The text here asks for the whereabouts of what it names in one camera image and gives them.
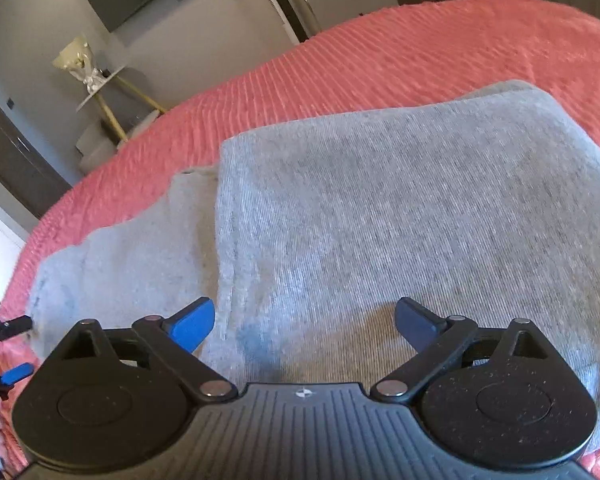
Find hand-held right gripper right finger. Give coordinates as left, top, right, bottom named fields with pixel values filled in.
left=370, top=296, right=551, bottom=402

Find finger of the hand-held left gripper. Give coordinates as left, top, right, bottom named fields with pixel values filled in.
left=0, top=309, right=34, bottom=343
left=0, top=362, right=35, bottom=392

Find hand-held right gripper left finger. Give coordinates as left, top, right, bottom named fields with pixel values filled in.
left=55, top=296, right=238, bottom=401

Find grey sweatpants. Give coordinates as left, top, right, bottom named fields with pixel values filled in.
left=29, top=79, right=600, bottom=461

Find white round storage boxes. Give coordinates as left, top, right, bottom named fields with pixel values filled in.
left=75, top=119, right=122, bottom=177

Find gold-legged tiered side table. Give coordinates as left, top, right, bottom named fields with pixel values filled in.
left=75, top=64, right=169, bottom=145

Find wrapped flower bouquet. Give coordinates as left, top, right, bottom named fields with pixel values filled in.
left=52, top=35, right=107, bottom=95

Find pink ribbed blanket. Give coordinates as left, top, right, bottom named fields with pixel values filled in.
left=0, top=0, right=600, bottom=480

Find grey cabinet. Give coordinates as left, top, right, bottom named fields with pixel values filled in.
left=302, top=0, right=399, bottom=39

